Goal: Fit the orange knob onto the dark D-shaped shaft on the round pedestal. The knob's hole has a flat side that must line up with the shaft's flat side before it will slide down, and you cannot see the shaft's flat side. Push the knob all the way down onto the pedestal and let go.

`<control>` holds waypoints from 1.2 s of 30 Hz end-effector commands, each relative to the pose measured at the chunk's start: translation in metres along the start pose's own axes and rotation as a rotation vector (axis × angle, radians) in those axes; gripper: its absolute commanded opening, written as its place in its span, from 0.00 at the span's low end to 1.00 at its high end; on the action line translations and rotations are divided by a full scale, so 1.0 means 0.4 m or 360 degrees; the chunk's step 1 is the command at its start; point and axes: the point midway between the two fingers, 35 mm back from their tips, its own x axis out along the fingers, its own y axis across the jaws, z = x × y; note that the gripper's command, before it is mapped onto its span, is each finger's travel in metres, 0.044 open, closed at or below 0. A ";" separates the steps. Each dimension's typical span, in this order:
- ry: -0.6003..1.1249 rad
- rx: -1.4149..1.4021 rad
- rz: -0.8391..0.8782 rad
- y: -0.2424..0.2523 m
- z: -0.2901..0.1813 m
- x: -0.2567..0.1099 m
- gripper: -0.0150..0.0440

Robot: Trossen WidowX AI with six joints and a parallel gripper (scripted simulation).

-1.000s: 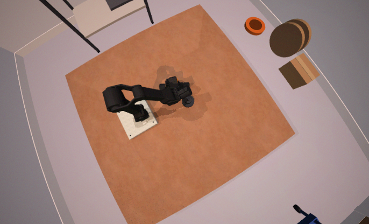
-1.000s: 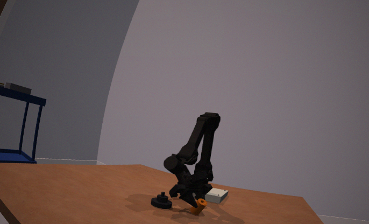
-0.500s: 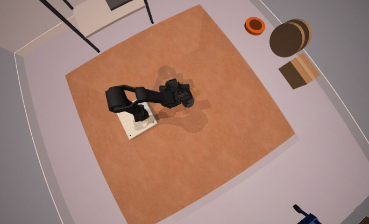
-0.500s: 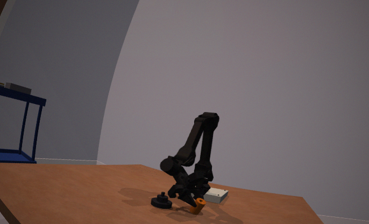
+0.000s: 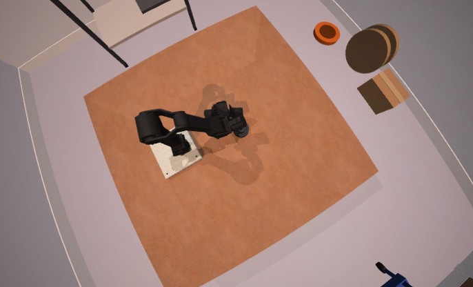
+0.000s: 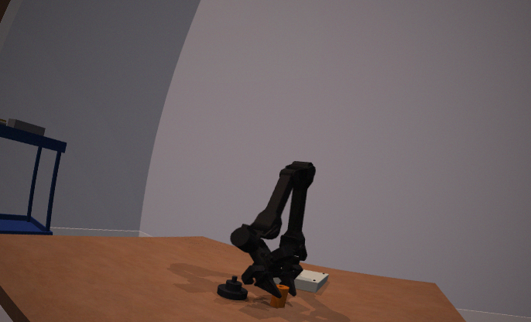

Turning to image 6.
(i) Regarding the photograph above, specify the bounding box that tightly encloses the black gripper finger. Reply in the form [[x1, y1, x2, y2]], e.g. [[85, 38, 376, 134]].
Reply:
[[279, 271, 297, 296], [254, 272, 282, 298]]

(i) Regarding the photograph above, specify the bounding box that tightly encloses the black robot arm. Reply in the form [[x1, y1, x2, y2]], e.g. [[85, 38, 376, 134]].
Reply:
[[230, 161, 316, 270]]

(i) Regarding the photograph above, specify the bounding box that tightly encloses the orange knob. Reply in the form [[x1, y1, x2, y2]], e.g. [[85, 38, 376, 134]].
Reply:
[[270, 285, 289, 308]]

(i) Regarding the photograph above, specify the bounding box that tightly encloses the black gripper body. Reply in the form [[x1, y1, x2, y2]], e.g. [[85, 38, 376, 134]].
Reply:
[[241, 249, 303, 285]]

